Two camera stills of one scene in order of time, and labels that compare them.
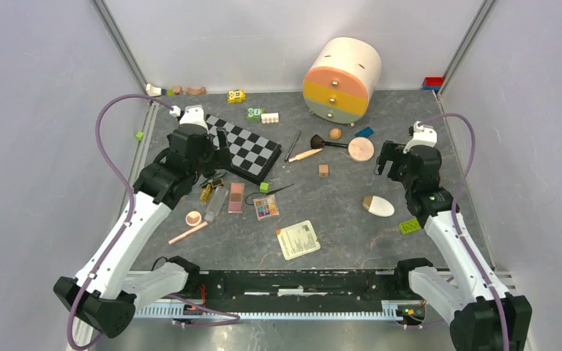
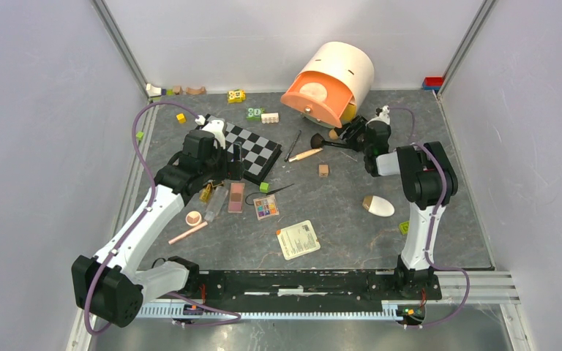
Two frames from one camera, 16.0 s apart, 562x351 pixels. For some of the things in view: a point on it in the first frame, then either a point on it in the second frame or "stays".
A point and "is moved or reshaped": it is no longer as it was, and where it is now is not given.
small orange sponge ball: [335, 133] stays
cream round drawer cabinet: [343, 76] is moved or reshaped
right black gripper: [388, 153] to [355, 145]
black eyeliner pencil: [293, 146] stays
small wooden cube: [323, 170] stays
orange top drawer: [339, 78] to [333, 108]
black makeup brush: [317, 142] stays
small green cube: [264, 187] stays
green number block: [254, 113] stays
